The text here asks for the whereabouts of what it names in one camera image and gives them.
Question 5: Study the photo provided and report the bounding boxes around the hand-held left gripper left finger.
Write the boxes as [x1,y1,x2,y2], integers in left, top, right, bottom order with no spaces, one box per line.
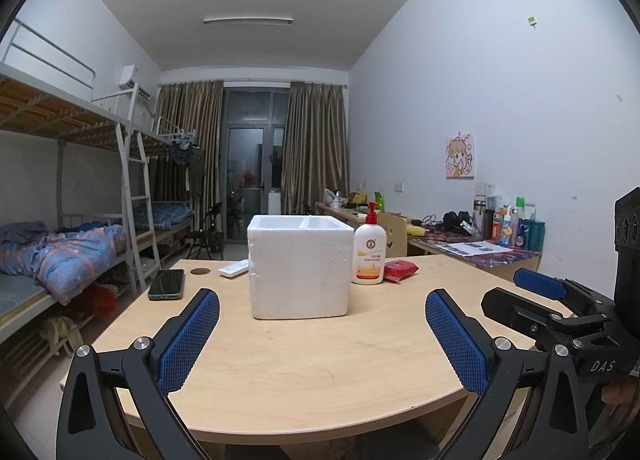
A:
[56,288,221,460]

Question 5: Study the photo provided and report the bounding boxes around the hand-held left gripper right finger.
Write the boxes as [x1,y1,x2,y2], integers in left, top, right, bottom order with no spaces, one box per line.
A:
[425,288,593,460]

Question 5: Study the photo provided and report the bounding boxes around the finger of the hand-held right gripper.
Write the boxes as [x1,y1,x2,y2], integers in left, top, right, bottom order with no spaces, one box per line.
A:
[481,287,621,352]
[513,267,617,319]

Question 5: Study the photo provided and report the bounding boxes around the white foam box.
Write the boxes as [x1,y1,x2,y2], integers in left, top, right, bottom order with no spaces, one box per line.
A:
[247,214,355,321]

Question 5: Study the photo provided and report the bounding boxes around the person's right hand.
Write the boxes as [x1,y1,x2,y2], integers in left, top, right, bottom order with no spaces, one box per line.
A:
[601,377,640,407]

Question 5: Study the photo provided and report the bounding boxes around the desk with patterned cover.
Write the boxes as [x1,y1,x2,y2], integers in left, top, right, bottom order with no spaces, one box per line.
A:
[406,225,543,286]

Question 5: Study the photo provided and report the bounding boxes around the black smartphone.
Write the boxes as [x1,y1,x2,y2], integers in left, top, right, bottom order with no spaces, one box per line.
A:
[147,268,186,301]

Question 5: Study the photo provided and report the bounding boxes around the printed paper sheets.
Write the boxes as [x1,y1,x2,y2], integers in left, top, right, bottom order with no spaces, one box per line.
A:
[435,240,513,257]

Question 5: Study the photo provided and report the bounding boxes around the green cap bottle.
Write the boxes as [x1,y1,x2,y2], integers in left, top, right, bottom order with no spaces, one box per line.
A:
[512,197,527,246]

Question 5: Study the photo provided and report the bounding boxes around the white remote control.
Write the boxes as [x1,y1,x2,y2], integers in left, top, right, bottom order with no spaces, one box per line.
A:
[218,260,250,279]

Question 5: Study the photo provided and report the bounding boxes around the steel thermos flask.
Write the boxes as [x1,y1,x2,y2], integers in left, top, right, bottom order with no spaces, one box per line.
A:
[472,197,487,240]

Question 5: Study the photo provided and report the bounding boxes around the red wipes packet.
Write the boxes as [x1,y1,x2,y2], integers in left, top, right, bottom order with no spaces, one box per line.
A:
[382,258,419,284]

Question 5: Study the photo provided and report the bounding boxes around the red bag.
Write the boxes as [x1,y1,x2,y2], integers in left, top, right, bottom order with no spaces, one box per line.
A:
[77,285,118,318]

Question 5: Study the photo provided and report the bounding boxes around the black headphones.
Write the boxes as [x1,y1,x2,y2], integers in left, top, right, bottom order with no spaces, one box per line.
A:
[442,211,473,235]

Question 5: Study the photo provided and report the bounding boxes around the black folding chair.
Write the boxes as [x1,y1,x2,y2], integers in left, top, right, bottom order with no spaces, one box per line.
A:
[187,201,224,261]

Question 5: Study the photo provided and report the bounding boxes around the wooden smiley face chair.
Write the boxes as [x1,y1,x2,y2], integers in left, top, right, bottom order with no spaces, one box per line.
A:
[376,212,408,258]

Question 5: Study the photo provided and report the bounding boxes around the white lotion pump bottle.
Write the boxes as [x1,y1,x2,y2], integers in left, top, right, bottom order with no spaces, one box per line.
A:
[351,201,388,286]

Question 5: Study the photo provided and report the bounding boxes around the blue checked mattress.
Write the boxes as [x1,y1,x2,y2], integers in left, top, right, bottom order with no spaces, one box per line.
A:
[132,202,195,231]

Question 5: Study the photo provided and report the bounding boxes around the cream cloth bundle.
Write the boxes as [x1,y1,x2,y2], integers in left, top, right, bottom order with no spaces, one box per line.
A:
[42,316,83,358]

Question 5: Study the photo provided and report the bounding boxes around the white bunk bed ladder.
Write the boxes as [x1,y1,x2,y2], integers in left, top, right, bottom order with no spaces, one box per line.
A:
[116,85,162,293]

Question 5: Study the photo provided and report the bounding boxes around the blue plaid quilt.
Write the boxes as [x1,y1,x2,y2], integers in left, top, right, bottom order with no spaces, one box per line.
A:
[0,221,129,305]

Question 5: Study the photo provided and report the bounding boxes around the long wooden desk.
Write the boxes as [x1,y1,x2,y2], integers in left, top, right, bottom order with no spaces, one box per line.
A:
[315,201,406,231]

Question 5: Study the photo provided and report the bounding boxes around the hanging dark clothes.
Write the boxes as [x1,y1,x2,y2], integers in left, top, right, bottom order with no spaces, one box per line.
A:
[169,140,196,166]

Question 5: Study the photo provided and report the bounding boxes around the brown curtain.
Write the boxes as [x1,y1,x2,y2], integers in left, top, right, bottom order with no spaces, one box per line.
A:
[156,80,224,246]
[280,81,349,216]

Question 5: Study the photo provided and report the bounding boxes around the glass balcony door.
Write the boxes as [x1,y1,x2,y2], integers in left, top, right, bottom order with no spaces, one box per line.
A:
[218,86,291,246]

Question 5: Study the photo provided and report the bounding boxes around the white metal bunk bed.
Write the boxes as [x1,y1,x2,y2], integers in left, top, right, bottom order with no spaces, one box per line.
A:
[0,17,201,341]

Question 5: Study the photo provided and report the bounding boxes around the white air conditioner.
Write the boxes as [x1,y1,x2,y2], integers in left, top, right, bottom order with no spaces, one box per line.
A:
[118,65,156,100]

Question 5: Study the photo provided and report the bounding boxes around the ceiling tube light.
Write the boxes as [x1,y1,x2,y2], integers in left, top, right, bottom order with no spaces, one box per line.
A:
[203,16,294,26]

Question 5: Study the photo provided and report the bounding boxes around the pink cartoon wall poster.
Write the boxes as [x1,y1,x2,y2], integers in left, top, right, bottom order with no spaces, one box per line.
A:
[445,132,475,180]

